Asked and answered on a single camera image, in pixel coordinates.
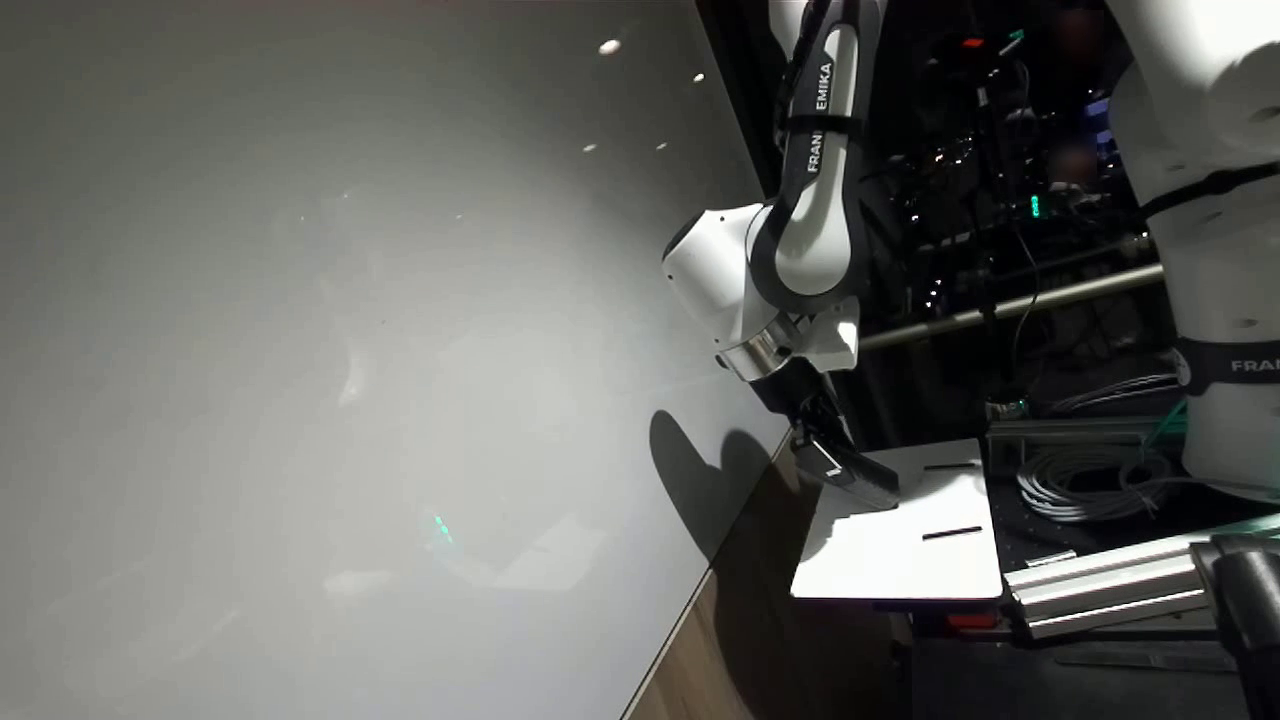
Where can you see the black whiteboard eraser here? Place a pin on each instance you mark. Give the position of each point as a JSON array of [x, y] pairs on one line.
[[874, 472]]

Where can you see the metal rail bar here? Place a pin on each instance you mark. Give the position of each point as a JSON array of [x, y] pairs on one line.
[[1012, 304]]

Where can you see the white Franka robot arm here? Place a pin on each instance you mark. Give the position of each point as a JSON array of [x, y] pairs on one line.
[[814, 241]]

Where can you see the black marker pen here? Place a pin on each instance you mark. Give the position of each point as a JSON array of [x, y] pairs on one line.
[[955, 535], [955, 467]]

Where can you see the black cylindrical stand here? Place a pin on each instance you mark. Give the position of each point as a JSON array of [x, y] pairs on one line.
[[1245, 624]]

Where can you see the person in background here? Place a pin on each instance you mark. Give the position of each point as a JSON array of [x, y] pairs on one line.
[[1085, 81]]

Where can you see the small white board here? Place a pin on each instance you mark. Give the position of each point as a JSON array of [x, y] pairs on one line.
[[880, 544]]

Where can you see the red small object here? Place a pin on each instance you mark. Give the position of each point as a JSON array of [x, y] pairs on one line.
[[978, 622]]

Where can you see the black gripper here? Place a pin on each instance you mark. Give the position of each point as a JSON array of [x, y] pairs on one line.
[[803, 395]]

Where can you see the aluminium extrusion bar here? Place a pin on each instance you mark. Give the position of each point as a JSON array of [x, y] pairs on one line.
[[1106, 582]]

